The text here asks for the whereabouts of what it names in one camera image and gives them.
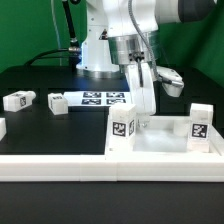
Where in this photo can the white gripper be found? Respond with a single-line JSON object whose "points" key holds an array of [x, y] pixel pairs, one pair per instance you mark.
{"points": [[142, 96]]}

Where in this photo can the white obstacle left bar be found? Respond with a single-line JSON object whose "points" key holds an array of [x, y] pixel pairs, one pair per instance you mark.
{"points": [[3, 130]]}

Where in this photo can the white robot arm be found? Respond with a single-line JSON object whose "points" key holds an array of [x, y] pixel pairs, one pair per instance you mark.
{"points": [[123, 39]]}

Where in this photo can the white fiducial marker sheet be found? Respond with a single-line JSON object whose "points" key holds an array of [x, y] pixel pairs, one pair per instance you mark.
{"points": [[96, 98]]}

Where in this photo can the white obstacle bar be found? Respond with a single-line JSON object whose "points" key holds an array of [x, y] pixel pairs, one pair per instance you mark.
{"points": [[219, 142], [82, 168], [3, 130]]}

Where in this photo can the white obstacle front bar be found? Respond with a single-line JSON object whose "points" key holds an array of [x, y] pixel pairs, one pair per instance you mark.
{"points": [[82, 168]]}

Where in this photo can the white square tabletop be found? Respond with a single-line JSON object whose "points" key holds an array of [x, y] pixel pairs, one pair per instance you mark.
{"points": [[164, 135]]}

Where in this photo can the white obstacle right bar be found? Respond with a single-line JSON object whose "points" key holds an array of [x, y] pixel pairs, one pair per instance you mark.
{"points": [[219, 142]]}

